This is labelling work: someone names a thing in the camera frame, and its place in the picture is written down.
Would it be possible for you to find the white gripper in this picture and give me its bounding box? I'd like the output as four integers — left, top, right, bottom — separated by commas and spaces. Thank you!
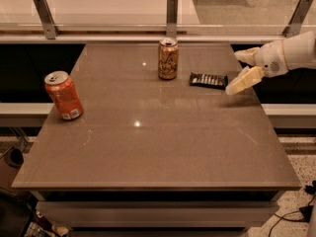
225, 40, 288, 95

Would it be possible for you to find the black rxbar chocolate bar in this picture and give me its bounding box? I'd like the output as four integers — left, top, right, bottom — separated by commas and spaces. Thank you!
189, 73, 228, 90

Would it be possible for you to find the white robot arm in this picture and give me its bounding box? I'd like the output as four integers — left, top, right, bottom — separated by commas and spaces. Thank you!
225, 32, 316, 95

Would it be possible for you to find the gold patterned soda can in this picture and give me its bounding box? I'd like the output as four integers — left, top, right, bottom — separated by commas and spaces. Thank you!
158, 38, 179, 80

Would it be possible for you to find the red coke can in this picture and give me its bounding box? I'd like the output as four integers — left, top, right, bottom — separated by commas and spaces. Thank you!
44, 71, 83, 120

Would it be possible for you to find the black power adapter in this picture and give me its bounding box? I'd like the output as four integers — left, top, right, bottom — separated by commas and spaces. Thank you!
299, 205, 313, 223

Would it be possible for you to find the dark round stool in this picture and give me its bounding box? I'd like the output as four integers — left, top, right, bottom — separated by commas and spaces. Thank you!
4, 147, 24, 169

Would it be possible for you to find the right metal railing bracket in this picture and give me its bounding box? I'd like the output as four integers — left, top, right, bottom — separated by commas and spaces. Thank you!
282, 0, 314, 38

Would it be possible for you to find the metal railing bracket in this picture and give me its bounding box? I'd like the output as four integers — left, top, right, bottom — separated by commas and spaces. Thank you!
282, 0, 314, 38
33, 0, 58, 40
166, 0, 178, 38

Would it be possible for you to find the middle metal railing bracket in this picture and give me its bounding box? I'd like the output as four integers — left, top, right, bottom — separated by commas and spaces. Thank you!
166, 0, 178, 38

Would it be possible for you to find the black cable on floor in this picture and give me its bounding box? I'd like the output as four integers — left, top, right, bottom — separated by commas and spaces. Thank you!
267, 195, 315, 237

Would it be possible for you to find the left metal railing bracket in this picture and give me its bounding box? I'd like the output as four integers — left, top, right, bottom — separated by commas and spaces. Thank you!
33, 0, 58, 40

